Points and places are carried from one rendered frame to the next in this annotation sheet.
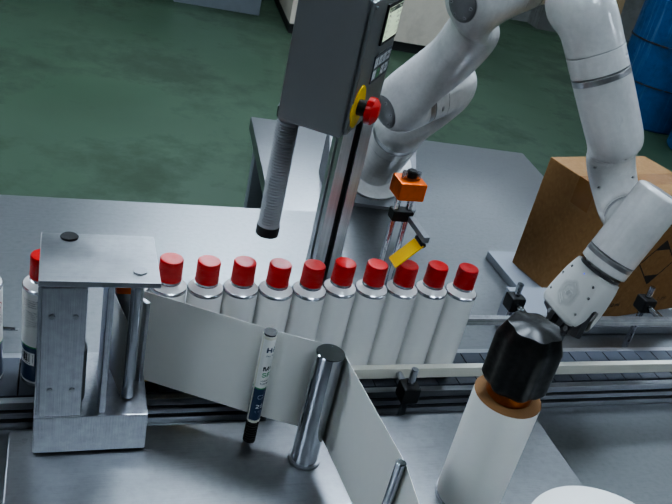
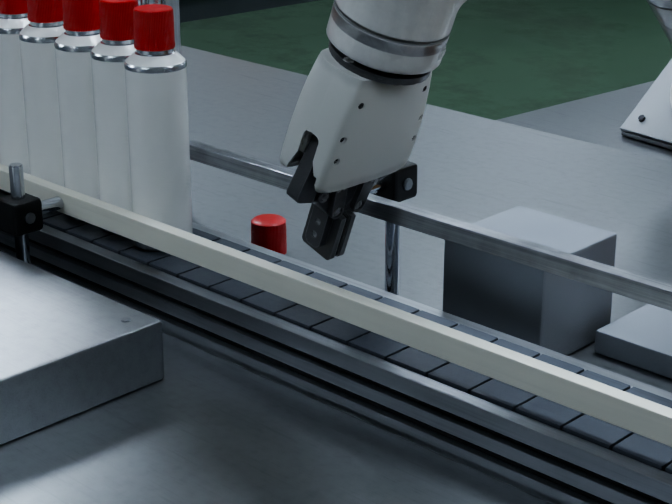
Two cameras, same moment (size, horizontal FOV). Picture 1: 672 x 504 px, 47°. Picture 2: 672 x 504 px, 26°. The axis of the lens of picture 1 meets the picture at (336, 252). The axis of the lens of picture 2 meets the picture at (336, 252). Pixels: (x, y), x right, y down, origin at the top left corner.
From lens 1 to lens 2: 160 cm
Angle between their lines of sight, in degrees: 60
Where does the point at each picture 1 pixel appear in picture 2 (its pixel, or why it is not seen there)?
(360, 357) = (34, 162)
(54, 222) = not seen: hidden behind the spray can
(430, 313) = (96, 89)
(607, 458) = (206, 470)
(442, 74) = not seen: outside the picture
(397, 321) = (61, 96)
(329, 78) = not seen: outside the picture
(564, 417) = (286, 410)
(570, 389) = (323, 353)
